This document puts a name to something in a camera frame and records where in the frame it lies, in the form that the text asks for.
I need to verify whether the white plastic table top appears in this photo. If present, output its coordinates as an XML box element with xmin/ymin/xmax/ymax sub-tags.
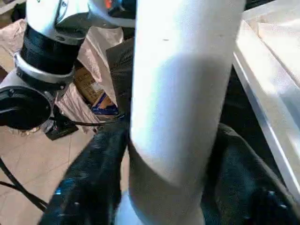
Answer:
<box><xmin>232</xmin><ymin>0</ymin><xmax>300</xmax><ymax>202</ymax></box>

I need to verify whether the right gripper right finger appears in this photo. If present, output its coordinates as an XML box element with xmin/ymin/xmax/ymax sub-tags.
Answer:
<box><xmin>201</xmin><ymin>123</ymin><xmax>300</xmax><ymax>225</ymax></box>

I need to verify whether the white plastic table leg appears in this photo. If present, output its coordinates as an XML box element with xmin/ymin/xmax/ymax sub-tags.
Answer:
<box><xmin>126</xmin><ymin>0</ymin><xmax>247</xmax><ymax>225</ymax></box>

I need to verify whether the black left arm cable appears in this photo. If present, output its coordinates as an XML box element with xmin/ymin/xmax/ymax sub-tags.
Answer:
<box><xmin>0</xmin><ymin>157</ymin><xmax>50</xmax><ymax>211</ymax></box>

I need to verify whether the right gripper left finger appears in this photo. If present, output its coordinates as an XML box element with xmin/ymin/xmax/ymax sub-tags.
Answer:
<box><xmin>40</xmin><ymin>120</ymin><xmax>131</xmax><ymax>225</ymax></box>

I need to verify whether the brown cardboard box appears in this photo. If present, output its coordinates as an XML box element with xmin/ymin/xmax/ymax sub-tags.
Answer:
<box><xmin>73</xmin><ymin>66</ymin><xmax>118</xmax><ymax>115</ymax></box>

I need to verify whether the small black floor device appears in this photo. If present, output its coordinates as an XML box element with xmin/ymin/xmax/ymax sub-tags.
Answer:
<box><xmin>45</xmin><ymin>120</ymin><xmax>79</xmax><ymax>141</ymax></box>

